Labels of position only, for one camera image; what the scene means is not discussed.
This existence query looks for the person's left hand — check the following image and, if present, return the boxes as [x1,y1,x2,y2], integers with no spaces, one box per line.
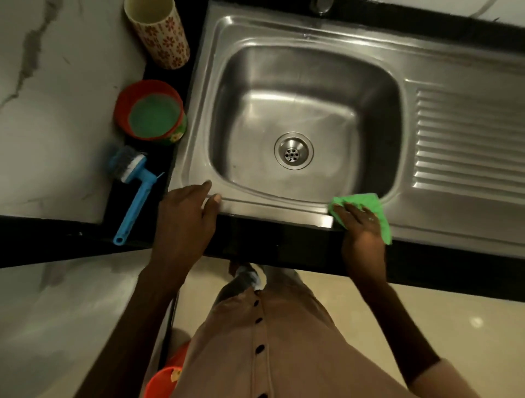
[151,180,222,272]

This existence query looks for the person's right hand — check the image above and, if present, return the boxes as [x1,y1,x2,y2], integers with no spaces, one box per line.
[331,202,389,288]

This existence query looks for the green cleaning cloth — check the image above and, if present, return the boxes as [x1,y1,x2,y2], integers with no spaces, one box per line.
[328,193,393,246]

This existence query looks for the person's left forearm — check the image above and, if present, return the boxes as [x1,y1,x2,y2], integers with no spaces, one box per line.
[75,260,194,398]

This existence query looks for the person's right forearm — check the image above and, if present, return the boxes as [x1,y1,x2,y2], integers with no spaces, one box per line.
[352,276,442,388]

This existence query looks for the blue dish brush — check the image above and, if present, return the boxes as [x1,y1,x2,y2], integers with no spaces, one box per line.
[108,145,165,247]

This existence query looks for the person's foot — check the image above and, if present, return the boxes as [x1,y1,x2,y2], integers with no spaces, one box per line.
[229,262,268,292]

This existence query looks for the round metal sink drain strainer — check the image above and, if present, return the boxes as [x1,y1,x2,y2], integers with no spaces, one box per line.
[274,132,315,170]

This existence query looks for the green dish soap liquid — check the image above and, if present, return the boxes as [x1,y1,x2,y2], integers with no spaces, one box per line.
[128,94,181,137]

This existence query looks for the red plastic bowl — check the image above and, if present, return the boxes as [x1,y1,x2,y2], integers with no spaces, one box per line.
[113,80,188,147]

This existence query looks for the beige buttoned garment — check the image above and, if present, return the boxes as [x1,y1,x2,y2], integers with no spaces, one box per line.
[169,266,481,398]

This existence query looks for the cream cup with orange flowers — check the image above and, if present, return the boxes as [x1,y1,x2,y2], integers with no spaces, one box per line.
[124,0,191,70]

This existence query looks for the stainless steel sink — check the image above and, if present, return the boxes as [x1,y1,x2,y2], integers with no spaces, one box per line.
[168,0,525,260]

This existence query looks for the orange plastic bucket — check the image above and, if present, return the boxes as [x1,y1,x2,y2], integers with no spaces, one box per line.
[144,340,192,398]

